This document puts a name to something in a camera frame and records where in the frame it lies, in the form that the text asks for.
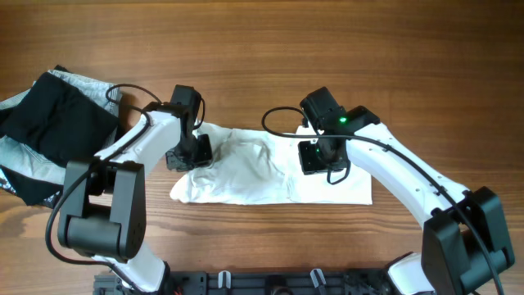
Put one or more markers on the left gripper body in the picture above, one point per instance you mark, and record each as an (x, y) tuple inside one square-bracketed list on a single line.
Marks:
[(193, 152)]

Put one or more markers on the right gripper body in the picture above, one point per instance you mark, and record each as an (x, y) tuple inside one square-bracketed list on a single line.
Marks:
[(313, 159)]

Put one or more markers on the white t-shirt with black print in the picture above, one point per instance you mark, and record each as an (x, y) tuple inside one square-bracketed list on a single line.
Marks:
[(253, 167)]

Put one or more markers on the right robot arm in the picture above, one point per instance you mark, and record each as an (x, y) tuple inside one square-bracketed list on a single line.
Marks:
[(465, 241)]

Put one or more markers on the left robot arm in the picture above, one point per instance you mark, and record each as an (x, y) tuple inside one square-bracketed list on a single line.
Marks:
[(102, 214)]

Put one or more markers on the black folded garment on top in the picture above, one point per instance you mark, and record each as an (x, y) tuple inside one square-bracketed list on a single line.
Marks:
[(59, 122)]

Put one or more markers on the black patterned garment at bottom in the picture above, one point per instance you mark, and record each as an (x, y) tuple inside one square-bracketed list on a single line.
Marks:
[(36, 192)]

